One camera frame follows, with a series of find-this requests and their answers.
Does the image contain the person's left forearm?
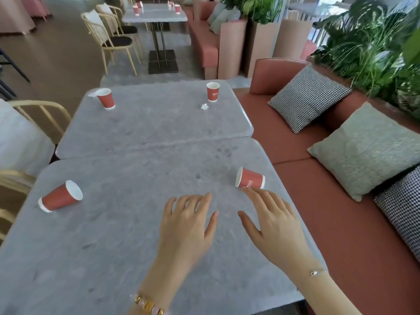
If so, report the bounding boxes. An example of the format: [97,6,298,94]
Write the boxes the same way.
[126,256,195,315]

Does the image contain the large green leafy plant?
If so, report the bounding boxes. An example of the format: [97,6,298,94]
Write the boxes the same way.
[310,0,420,120]

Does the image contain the person's left hand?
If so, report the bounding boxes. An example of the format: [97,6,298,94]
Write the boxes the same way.
[157,193,219,269]

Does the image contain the long red sofa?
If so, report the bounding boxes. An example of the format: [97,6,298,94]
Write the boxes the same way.
[233,58,420,315]

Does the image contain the person's right hand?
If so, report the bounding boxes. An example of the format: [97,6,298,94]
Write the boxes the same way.
[238,187,317,279]

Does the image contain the sage green pillow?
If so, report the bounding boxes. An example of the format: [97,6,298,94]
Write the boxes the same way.
[307,101,420,203]
[207,2,242,35]

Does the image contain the pink tall planter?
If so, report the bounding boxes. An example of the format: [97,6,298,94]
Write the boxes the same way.
[245,20,280,78]
[272,18,314,61]
[218,19,248,80]

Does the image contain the short red sofa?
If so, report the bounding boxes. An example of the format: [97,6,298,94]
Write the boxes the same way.
[181,0,220,80]

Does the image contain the cream chair with white cushion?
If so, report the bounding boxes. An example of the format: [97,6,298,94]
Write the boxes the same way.
[0,99,72,181]

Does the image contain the person's right forearm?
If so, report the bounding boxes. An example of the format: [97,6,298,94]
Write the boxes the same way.
[289,259,362,315]

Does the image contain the houndstooth pillow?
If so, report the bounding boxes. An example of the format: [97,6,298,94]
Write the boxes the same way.
[267,64,352,134]
[373,165,420,263]

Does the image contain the black chair legs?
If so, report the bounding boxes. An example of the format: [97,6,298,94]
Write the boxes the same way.
[0,46,31,99]

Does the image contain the thin silver bracelet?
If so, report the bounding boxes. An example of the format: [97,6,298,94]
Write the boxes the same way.
[295,268,329,291]

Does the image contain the grey table with black base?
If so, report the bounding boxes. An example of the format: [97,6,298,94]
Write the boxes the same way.
[122,2,188,75]

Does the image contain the gold bead bracelet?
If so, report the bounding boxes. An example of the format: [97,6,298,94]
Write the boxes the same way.
[132,293,168,315]

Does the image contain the green potted plant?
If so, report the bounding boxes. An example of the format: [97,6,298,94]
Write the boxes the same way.
[220,0,289,26]

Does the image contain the cream metal chair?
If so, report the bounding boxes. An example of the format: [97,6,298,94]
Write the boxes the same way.
[0,170,37,241]

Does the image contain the cream chair with black seat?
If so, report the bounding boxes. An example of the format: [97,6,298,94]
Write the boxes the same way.
[81,10,138,76]
[96,2,145,64]

